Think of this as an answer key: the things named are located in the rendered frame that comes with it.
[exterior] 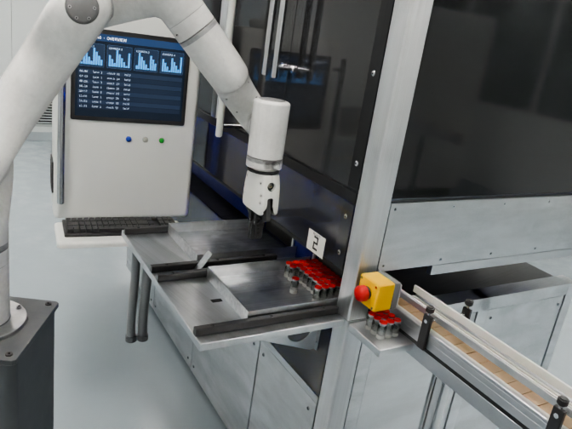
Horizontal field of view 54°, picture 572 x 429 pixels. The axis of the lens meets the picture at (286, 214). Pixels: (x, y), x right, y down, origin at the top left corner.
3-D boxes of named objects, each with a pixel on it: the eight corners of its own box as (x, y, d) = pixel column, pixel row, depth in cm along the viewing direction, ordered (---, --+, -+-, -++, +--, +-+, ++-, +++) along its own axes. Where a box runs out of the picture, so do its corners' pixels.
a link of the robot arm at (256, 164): (290, 161, 128) (288, 174, 129) (271, 151, 135) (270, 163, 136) (258, 161, 123) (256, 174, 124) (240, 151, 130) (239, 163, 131)
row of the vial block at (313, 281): (294, 273, 167) (297, 260, 166) (328, 301, 153) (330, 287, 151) (288, 274, 166) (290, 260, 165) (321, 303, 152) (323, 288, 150)
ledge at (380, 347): (388, 322, 151) (390, 316, 151) (421, 347, 141) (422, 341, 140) (347, 329, 144) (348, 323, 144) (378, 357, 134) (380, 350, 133)
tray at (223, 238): (259, 226, 201) (260, 218, 200) (294, 256, 181) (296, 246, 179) (168, 232, 184) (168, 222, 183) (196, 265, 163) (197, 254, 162)
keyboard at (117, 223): (172, 220, 216) (173, 214, 215) (181, 234, 204) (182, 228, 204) (61, 222, 199) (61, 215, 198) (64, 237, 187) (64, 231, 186)
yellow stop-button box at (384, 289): (377, 295, 143) (383, 270, 141) (396, 309, 138) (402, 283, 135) (354, 299, 140) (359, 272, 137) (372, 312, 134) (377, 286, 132)
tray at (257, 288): (307, 266, 174) (309, 256, 173) (357, 306, 153) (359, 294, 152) (206, 277, 157) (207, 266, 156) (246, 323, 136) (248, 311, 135)
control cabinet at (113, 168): (177, 203, 239) (193, 9, 214) (189, 218, 222) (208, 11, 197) (49, 203, 217) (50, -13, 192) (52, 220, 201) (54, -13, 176)
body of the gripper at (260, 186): (288, 170, 128) (282, 216, 131) (267, 159, 136) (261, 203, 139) (260, 171, 124) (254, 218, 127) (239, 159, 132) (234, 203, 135)
